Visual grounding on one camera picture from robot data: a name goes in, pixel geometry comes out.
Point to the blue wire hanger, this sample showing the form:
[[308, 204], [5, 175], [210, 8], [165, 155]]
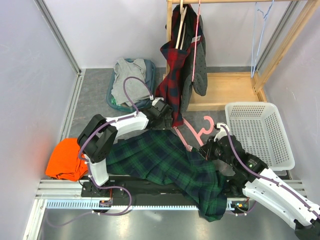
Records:
[[257, 39]]

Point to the green tie-dye garment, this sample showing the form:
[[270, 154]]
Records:
[[113, 101]]

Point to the light blue cable duct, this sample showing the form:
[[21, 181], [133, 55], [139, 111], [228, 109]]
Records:
[[99, 204]]

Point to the aluminium corner profile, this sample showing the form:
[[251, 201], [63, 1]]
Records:
[[46, 13]]

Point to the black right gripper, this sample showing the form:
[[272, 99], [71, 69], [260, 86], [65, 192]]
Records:
[[206, 149]]

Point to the black dotted garment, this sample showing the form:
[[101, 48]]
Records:
[[200, 83]]

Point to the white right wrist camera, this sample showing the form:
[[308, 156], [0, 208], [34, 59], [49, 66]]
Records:
[[222, 131]]

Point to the green plaid garment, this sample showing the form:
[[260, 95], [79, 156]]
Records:
[[159, 156]]

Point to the red navy plaid skirt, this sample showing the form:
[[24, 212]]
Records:
[[171, 87]]

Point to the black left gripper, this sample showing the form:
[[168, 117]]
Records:
[[165, 124]]

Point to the orange garment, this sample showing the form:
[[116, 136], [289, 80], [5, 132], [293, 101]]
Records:
[[64, 163]]

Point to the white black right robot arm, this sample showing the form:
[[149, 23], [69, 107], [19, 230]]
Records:
[[255, 180]]

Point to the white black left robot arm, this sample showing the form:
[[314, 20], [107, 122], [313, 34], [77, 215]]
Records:
[[100, 134]]

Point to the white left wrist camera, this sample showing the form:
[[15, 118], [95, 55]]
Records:
[[158, 102]]

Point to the teal plastic basin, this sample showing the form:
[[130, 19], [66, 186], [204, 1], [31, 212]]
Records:
[[123, 107]]

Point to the beige wooden hanger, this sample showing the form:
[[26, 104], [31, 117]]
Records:
[[183, 11]]

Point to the grey t-shirt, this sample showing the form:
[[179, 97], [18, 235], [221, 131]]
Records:
[[134, 88]]

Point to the white plastic laundry basket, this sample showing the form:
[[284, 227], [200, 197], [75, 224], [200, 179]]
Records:
[[259, 128]]

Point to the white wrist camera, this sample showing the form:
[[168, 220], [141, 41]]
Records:
[[158, 102], [222, 131]]

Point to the wooden clothes rack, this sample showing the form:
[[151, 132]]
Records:
[[242, 86]]

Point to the thick pink plastic hanger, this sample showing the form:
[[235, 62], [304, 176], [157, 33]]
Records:
[[197, 135]]

